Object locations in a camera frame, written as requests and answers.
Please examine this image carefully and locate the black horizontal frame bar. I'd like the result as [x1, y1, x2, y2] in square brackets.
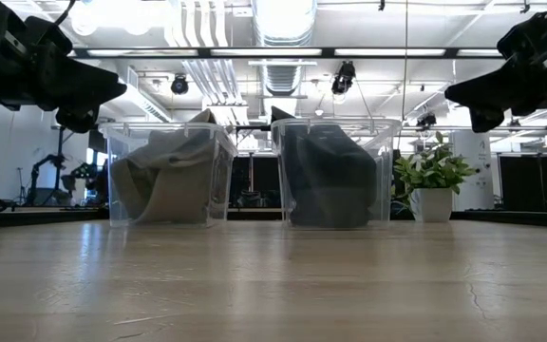
[69, 46, 505, 60]

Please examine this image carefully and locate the round black hanging camera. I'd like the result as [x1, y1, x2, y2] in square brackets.
[170, 73, 190, 96]

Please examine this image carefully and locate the clear plastic bin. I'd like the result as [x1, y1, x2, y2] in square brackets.
[97, 121, 239, 229]
[270, 117, 404, 231]

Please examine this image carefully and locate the black hanging spotlight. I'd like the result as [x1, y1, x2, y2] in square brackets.
[330, 60, 357, 95]

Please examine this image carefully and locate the green leafy plant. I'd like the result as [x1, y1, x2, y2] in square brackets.
[390, 131, 479, 211]

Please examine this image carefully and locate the small black ceiling spotlight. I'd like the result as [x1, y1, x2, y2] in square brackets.
[415, 111, 439, 131]

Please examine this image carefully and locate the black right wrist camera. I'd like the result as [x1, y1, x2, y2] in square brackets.
[496, 11, 547, 57]

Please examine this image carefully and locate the silver ceiling ventilation duct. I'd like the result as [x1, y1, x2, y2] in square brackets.
[249, 0, 320, 97]

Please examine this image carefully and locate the black low background bench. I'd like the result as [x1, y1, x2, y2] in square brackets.
[449, 209, 547, 231]
[0, 205, 111, 232]

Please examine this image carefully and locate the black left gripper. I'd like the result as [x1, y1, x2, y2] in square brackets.
[0, 0, 128, 135]

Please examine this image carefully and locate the white plant pot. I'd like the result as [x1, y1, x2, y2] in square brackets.
[409, 186, 455, 224]

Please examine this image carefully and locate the black left wrist camera cable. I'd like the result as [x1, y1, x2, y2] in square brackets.
[53, 0, 78, 26]

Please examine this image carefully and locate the black background panel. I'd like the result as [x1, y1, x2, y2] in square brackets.
[498, 155, 547, 213]

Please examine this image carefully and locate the white round column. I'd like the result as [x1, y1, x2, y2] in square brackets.
[448, 128, 496, 212]

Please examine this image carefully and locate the washed blue-grey baseball cap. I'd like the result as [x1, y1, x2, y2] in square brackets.
[301, 136, 379, 225]

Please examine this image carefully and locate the beige baseball cap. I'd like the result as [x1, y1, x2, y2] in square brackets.
[109, 107, 230, 225]

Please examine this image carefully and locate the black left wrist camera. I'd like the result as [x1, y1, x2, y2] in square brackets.
[23, 15, 74, 57]

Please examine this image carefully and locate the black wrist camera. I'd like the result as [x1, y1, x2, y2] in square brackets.
[496, 11, 547, 57]
[23, 15, 74, 57]

